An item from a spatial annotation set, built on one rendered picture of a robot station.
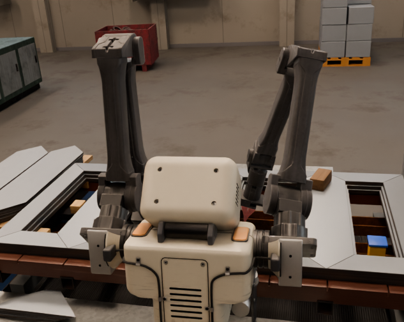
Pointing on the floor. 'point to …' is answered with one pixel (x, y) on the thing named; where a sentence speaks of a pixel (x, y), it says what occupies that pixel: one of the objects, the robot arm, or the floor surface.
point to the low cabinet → (11, 71)
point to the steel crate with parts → (150, 50)
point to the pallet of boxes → (346, 31)
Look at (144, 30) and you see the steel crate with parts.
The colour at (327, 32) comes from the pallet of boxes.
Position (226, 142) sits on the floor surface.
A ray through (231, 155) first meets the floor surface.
